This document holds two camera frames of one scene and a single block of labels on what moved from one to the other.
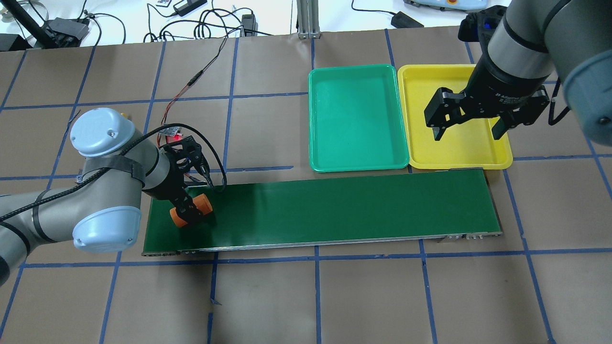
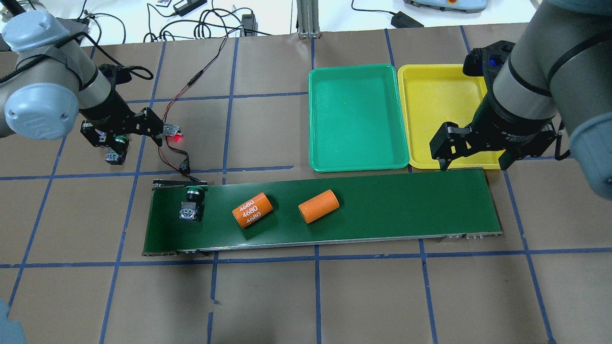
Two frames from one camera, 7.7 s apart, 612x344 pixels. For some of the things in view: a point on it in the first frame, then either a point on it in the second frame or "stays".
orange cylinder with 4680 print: (201, 202) -> (248, 212)
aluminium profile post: (308, 20) stays
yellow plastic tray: (468, 144) stays
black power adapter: (401, 20) stays
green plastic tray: (355, 119) stays
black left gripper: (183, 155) -> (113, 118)
